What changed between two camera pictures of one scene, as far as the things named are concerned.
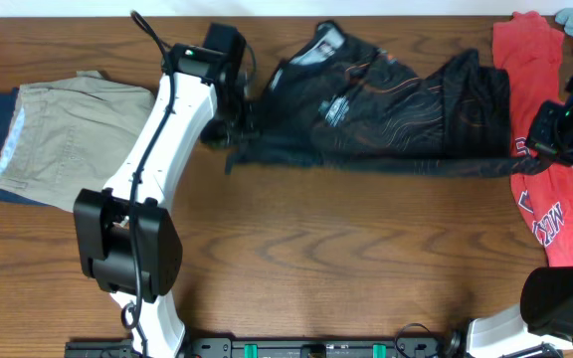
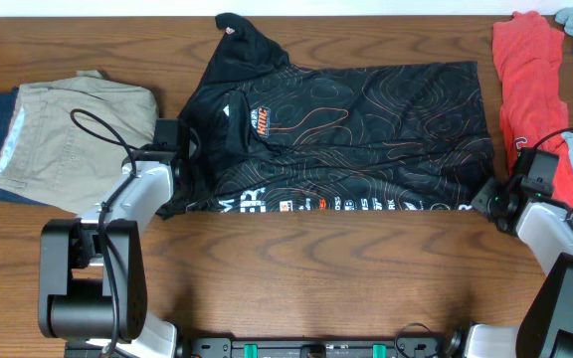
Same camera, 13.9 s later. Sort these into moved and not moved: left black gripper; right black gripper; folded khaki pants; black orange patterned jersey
Moved: black orange patterned jersey; left black gripper; right black gripper
Not moved: folded khaki pants
